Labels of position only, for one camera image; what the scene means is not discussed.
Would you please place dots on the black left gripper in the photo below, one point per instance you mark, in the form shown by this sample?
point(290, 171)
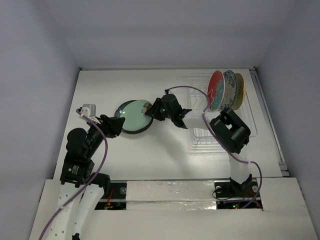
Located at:
point(112, 125)

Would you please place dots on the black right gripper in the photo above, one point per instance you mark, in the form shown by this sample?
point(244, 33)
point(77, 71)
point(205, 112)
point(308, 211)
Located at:
point(160, 110)

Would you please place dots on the dark teal plate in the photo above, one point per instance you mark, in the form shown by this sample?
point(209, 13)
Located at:
point(120, 110)

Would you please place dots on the light green plate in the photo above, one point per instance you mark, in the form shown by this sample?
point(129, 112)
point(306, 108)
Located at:
point(135, 116)

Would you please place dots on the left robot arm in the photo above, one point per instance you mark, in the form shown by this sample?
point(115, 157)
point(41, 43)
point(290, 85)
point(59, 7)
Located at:
point(80, 188)

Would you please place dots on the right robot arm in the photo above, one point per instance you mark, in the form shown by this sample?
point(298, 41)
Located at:
point(227, 128)

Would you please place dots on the red and teal plate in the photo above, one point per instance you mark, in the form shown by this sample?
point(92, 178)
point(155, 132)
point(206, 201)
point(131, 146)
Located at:
point(216, 90)

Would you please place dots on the white foam block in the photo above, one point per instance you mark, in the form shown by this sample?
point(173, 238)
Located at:
point(164, 195)

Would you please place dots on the blue white patterned plate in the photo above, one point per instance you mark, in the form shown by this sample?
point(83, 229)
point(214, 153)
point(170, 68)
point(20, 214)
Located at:
point(230, 89)

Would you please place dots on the yellow brown plate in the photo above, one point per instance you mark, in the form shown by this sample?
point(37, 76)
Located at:
point(240, 92)

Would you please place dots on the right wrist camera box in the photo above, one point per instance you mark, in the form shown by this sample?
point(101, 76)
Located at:
point(168, 92)

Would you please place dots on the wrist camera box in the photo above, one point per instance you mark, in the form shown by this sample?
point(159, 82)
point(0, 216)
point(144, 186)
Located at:
point(87, 110)
point(168, 92)

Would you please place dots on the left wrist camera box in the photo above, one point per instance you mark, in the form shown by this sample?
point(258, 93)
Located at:
point(87, 110)

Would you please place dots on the white wire dish rack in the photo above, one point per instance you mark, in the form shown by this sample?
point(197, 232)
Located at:
point(200, 101)

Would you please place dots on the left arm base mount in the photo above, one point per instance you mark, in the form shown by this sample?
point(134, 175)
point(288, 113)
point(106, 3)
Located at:
point(116, 199)

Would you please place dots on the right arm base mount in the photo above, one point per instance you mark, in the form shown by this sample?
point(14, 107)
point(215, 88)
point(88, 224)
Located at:
point(228, 195)

